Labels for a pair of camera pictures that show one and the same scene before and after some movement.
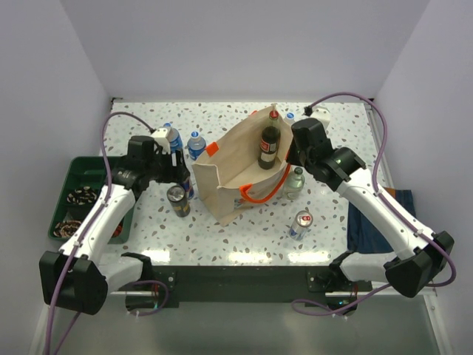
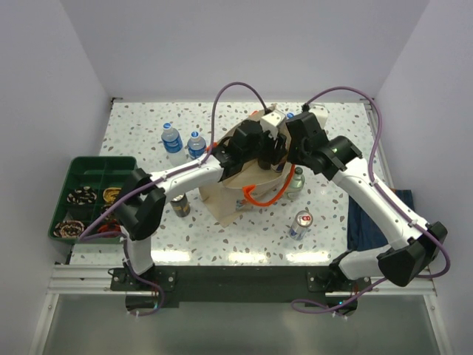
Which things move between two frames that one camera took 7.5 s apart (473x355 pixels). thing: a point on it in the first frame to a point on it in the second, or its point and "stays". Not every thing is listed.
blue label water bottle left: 174,137 stays
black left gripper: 176,173 to 279,149
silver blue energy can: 303,220 stays
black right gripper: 291,157 stays
